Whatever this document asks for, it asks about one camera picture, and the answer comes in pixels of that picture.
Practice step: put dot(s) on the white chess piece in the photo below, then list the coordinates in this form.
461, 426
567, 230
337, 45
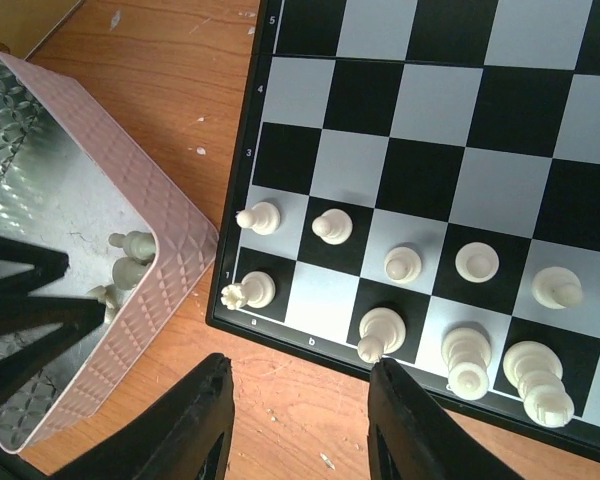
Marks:
263, 218

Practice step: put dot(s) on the pink tin box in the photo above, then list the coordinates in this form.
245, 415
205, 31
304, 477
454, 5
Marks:
70, 176

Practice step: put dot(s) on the white chess king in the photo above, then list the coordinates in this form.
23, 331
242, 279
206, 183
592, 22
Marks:
536, 371

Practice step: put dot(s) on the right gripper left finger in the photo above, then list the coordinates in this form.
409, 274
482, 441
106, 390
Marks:
185, 434

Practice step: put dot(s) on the white bishop in tin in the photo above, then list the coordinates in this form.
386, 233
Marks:
140, 246

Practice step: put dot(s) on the white pawn in tin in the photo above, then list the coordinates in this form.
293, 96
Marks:
105, 296

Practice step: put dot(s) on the black white chess board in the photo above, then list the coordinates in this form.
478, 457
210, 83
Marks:
432, 124

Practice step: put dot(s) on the white chess bishop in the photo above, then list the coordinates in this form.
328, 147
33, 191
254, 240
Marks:
382, 331

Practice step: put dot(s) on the white piece in tin corner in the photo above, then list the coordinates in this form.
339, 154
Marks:
127, 273

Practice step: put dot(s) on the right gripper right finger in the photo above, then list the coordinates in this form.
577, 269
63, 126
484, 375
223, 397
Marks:
411, 437

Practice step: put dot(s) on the gold tin lid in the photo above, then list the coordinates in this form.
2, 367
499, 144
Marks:
25, 25

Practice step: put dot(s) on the white chess pawn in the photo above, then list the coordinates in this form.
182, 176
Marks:
557, 288
477, 262
334, 226
403, 265
257, 290

